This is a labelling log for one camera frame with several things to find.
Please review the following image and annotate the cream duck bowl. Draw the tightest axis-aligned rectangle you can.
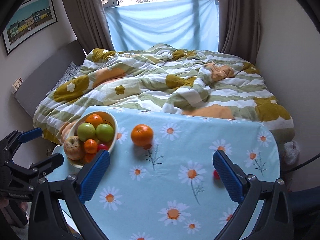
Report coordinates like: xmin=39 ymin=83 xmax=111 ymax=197
xmin=64 ymin=111 xmax=118 ymax=168

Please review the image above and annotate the grey curtain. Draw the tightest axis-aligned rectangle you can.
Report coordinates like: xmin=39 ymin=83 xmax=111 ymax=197
xmin=62 ymin=0 xmax=114 ymax=53
xmin=218 ymin=0 xmax=260 ymax=63

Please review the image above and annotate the left grey curtain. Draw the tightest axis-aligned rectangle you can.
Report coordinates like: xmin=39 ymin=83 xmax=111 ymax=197
xmin=62 ymin=0 xmax=114 ymax=53

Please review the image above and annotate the white plastic bag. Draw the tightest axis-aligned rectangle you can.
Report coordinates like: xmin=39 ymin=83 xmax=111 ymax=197
xmin=284 ymin=141 xmax=300 ymax=165

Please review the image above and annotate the blue window cloth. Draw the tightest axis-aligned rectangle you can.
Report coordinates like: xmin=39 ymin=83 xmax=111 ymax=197
xmin=105 ymin=0 xmax=219 ymax=52

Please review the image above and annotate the red cherry tomato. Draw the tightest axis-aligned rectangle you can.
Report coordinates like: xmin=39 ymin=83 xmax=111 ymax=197
xmin=97 ymin=144 xmax=110 ymax=152
xmin=213 ymin=170 xmax=220 ymax=180

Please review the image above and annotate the large green apple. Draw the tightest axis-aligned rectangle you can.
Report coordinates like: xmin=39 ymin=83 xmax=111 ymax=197
xmin=77 ymin=122 xmax=95 ymax=142

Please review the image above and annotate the large orange mandarin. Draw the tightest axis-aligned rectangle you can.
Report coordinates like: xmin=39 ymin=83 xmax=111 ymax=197
xmin=131 ymin=124 xmax=153 ymax=147

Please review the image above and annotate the small green apple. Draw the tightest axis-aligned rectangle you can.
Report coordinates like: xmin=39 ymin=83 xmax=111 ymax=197
xmin=95 ymin=124 xmax=114 ymax=142

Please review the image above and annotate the yellow brown apple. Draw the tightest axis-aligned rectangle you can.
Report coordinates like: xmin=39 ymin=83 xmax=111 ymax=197
xmin=63 ymin=135 xmax=85 ymax=160

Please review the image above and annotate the green floral striped duvet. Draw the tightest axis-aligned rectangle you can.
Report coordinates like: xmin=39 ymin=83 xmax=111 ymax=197
xmin=33 ymin=44 xmax=295 ymax=144

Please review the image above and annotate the blue daisy tablecloth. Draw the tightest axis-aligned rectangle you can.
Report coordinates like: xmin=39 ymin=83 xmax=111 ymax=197
xmin=46 ymin=106 xmax=281 ymax=240

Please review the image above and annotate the grey bed headboard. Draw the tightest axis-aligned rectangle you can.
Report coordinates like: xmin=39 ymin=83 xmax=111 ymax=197
xmin=14 ymin=40 xmax=86 ymax=118

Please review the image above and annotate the white wall socket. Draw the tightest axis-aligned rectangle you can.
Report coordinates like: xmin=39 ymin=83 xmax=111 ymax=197
xmin=11 ymin=77 xmax=23 ymax=94

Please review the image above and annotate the person's left hand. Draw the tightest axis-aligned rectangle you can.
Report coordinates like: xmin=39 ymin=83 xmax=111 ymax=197
xmin=1 ymin=196 xmax=28 ymax=219

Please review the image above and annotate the black cable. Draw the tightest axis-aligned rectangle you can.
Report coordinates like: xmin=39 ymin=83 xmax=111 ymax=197
xmin=282 ymin=153 xmax=320 ymax=174

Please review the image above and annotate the framed wall picture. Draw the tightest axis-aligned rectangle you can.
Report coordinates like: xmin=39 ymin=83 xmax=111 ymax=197
xmin=3 ymin=0 xmax=57 ymax=54

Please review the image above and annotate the right grey curtain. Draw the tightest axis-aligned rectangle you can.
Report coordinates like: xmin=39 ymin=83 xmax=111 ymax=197
xmin=218 ymin=0 xmax=260 ymax=63

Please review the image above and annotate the small orange tangerine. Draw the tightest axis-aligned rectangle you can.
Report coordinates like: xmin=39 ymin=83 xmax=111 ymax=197
xmin=80 ymin=153 xmax=96 ymax=164
xmin=84 ymin=139 xmax=98 ymax=154

